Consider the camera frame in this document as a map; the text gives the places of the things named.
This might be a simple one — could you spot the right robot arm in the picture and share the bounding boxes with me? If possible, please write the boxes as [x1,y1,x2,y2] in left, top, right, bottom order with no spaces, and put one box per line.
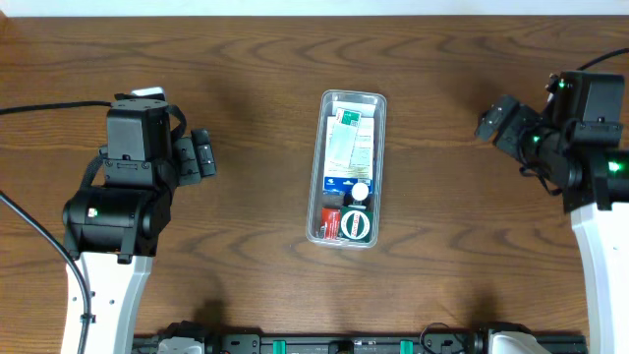
[475,95,628,353]

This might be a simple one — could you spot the blue medicine box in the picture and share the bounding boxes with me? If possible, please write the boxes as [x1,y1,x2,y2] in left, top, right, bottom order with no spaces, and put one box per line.
[323,118,374,193]

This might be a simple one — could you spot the clear plastic container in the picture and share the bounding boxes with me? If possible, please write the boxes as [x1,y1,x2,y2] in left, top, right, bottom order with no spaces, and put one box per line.
[306,89,387,250]

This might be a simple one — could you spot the black mounting rail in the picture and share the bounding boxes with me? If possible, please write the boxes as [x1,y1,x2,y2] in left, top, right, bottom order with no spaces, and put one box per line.
[131,322,589,354]

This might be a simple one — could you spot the red Panadol box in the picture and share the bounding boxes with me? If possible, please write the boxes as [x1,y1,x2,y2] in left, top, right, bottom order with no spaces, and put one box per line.
[319,207,341,240]

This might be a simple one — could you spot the dark bottle white cap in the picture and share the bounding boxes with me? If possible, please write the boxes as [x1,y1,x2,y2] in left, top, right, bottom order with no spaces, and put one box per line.
[343,182,370,209]

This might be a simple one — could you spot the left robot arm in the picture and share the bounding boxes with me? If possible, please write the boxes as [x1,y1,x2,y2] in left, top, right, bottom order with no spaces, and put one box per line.
[62,128,216,353]

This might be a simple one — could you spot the white green medicine box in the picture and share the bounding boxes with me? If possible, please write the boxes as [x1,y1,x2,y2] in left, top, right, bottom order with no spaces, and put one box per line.
[327,108,362,167]

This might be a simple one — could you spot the right black cable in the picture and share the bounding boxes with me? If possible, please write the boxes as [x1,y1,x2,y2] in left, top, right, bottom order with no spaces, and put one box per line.
[575,46,629,73]

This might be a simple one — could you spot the left black cable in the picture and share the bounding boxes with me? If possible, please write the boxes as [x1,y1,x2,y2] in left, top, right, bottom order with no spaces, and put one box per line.
[0,100,113,354]

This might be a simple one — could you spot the green Zam-Buk box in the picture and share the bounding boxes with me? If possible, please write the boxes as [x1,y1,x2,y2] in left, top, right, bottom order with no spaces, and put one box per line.
[339,206,373,244]

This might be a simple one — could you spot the black cable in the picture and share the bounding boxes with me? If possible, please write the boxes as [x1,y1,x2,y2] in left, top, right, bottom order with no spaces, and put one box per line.
[575,46,629,73]
[0,100,113,354]

